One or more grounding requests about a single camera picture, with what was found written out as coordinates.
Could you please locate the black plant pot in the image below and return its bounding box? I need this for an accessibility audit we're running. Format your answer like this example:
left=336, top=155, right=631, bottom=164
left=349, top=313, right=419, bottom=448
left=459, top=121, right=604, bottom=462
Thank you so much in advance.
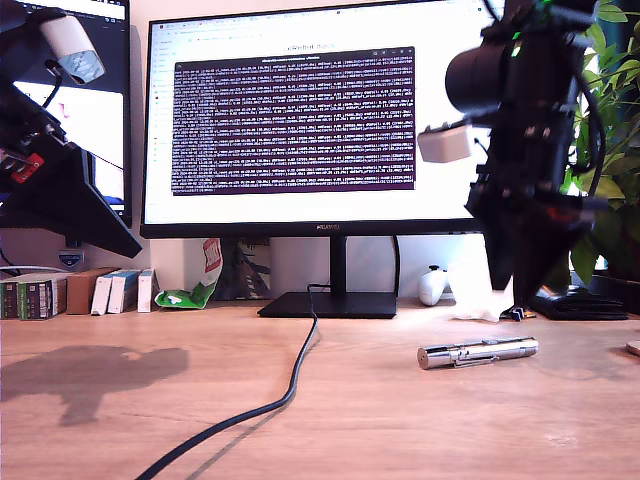
left=587, top=272, right=640, bottom=317

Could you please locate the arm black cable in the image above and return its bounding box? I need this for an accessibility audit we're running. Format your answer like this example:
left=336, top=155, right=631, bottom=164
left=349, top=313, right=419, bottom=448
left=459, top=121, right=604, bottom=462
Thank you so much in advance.
left=569, top=64, right=609, bottom=197

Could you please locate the metallic silver laser pointer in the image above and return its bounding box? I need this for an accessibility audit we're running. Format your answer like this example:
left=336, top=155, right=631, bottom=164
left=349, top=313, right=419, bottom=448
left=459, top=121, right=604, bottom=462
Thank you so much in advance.
left=417, top=335, right=540, bottom=371

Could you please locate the brown cardboard box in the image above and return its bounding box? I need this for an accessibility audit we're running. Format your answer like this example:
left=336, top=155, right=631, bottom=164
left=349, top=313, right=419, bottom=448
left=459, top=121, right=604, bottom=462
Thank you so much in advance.
left=66, top=267, right=121, bottom=315

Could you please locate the white crumpled plastic bag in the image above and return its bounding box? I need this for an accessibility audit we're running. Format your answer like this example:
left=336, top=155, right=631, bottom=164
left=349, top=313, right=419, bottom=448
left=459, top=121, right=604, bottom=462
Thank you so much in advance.
left=446, top=249, right=516, bottom=322

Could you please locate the thick black cable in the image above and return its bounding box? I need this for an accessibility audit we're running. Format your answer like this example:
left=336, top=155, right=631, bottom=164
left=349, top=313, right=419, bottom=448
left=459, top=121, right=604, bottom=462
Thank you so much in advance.
left=134, top=283, right=331, bottom=480

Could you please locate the large black Huawei monitor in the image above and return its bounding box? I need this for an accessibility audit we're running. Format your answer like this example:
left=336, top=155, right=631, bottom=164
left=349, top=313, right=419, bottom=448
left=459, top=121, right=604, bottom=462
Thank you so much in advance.
left=139, top=0, right=496, bottom=320

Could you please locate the green snack bag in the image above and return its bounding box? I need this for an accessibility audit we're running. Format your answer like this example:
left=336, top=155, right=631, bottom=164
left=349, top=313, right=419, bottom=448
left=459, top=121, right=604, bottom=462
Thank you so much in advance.
left=153, top=238, right=224, bottom=310

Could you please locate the blue shield sticker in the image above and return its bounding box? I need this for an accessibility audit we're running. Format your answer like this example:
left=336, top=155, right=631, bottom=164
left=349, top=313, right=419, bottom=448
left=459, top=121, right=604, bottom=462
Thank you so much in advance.
left=57, top=248, right=85, bottom=270

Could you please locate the small white blue box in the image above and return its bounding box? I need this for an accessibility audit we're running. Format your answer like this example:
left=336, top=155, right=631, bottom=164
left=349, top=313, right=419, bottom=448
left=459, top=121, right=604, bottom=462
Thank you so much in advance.
left=90, top=273, right=117, bottom=316
left=136, top=268, right=160, bottom=314
left=107, top=269, right=141, bottom=315

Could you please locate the arm white camera box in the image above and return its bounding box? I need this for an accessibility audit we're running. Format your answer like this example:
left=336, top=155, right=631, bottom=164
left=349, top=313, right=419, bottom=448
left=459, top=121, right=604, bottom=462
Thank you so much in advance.
left=416, top=123, right=477, bottom=165
left=38, top=13, right=107, bottom=86

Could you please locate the camera black cable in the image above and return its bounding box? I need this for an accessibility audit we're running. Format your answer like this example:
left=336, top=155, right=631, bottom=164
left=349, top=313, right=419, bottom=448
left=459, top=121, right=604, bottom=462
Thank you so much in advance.
left=42, top=59, right=64, bottom=109

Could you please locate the thin black monitor cable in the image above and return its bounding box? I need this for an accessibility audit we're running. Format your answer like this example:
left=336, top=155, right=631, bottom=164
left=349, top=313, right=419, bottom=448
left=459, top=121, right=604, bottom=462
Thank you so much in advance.
left=391, top=236, right=402, bottom=300

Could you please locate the dark printed box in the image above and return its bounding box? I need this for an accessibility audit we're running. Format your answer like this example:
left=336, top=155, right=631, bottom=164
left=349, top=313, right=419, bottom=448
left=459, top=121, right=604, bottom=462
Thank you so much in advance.
left=219, top=238, right=272, bottom=301

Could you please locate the black monitor with dark screen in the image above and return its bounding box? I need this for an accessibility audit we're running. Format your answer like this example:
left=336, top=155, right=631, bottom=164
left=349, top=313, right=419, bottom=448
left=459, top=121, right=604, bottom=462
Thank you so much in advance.
left=0, top=0, right=134, bottom=229

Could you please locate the green printed box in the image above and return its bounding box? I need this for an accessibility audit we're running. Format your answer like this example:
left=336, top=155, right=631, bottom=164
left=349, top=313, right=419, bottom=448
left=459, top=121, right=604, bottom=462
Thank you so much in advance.
left=0, top=279, right=21, bottom=320
left=17, top=276, right=64, bottom=320

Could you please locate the black leather wallet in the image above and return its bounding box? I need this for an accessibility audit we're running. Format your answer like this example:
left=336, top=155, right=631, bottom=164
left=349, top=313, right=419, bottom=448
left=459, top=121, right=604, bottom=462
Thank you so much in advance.
left=529, top=284, right=630, bottom=321

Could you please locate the thin black wall cable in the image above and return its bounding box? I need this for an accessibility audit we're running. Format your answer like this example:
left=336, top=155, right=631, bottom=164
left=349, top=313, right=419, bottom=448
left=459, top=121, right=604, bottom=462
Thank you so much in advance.
left=0, top=244, right=21, bottom=277

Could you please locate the white cable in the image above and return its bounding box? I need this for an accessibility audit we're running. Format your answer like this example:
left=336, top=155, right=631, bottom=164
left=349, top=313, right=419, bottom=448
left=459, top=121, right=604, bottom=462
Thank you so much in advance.
left=0, top=265, right=69, bottom=277

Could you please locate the green leafy plant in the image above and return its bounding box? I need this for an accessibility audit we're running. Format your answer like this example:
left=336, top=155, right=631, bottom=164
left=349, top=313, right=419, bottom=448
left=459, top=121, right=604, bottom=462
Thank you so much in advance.
left=564, top=0, right=640, bottom=287

